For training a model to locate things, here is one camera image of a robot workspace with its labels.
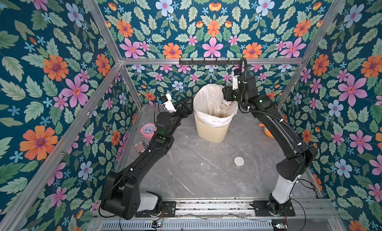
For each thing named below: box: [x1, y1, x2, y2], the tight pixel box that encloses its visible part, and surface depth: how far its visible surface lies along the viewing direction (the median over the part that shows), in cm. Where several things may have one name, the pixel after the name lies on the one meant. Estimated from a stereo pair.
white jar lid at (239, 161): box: [233, 155, 245, 167], surface depth 92 cm
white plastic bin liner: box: [192, 83, 239, 128], surface depth 90 cm
